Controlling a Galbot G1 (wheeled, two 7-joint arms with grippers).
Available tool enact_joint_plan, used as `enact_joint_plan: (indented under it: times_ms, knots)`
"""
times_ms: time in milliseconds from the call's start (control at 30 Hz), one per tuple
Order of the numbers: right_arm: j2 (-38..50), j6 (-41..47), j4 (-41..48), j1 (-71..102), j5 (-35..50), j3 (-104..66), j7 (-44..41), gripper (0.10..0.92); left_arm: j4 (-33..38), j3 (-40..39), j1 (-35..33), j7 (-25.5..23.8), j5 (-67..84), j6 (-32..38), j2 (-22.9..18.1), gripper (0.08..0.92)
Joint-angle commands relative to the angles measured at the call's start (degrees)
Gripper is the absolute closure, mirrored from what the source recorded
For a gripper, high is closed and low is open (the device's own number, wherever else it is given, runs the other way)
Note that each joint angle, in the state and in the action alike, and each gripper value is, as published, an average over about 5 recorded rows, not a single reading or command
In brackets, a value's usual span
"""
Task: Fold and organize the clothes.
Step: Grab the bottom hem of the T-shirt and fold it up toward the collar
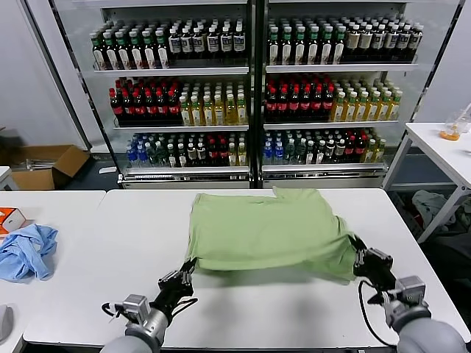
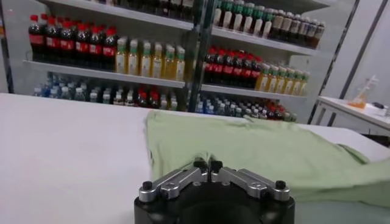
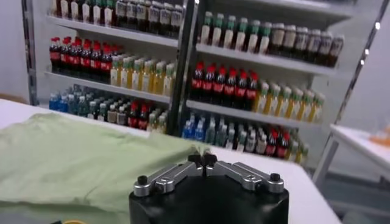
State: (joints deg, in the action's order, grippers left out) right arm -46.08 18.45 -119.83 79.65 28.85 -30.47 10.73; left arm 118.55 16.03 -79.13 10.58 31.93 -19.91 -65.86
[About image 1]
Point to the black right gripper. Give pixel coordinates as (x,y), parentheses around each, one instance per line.
(375,266)

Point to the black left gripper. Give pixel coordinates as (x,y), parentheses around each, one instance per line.
(173,294)

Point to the green polo shirt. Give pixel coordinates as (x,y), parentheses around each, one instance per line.
(257,235)

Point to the black plastic basket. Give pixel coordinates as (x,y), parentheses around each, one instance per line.
(406,217)

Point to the grey cloth pile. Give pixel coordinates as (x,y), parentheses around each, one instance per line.
(430,206)

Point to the small yellow juice bottle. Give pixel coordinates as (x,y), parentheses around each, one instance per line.
(242,157)
(369,153)
(380,153)
(233,157)

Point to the small red-cap cola bottle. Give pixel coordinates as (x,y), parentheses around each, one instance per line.
(350,151)
(361,151)
(212,156)
(223,156)

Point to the dark tea bottle white label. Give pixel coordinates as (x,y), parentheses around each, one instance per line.
(330,152)
(192,157)
(340,152)
(201,157)

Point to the white-cap dark bottle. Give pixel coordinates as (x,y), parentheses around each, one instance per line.
(171,158)
(182,158)
(310,155)
(321,154)

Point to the clear green water bottle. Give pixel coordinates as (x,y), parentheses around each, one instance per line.
(290,154)
(301,154)
(162,158)
(152,158)

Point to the blue drink bottle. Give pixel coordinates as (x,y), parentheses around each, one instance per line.
(142,158)
(131,158)
(279,154)
(269,154)

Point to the white flat floor object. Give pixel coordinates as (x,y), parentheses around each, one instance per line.
(107,170)

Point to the white side table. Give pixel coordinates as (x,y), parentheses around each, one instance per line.
(430,141)

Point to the glass beaker orange liquid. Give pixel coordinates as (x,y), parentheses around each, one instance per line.
(449,135)

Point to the crumpled light blue shirt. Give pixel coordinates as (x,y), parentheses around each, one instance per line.
(25,253)

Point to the open cardboard box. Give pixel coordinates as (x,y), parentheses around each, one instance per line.
(33,180)

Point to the orange and white box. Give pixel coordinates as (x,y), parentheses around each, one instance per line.
(11,220)

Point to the glass beverage display cabinet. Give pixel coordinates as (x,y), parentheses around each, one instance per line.
(176,71)
(331,68)

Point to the grey rounded object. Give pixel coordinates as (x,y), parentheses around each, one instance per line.
(5,323)

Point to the green-cap dark tea bottle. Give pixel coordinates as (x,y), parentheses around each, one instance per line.
(110,55)
(339,51)
(273,51)
(149,55)
(135,55)
(326,51)
(162,55)
(286,51)
(300,51)
(313,51)
(122,55)
(99,55)

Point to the small white table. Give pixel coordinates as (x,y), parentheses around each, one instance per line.
(4,176)

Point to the dark bottle beige label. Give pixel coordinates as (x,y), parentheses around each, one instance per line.
(365,41)
(352,42)

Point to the dark bottle blue-white label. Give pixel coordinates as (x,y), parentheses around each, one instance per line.
(416,41)
(226,44)
(199,45)
(239,43)
(377,41)
(174,45)
(403,41)
(187,45)
(212,44)
(391,41)

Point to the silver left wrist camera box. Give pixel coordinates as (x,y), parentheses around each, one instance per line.
(134,307)

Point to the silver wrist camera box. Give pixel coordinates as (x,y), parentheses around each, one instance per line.
(411,290)
(134,307)

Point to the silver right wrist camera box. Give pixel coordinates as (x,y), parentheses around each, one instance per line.
(411,290)

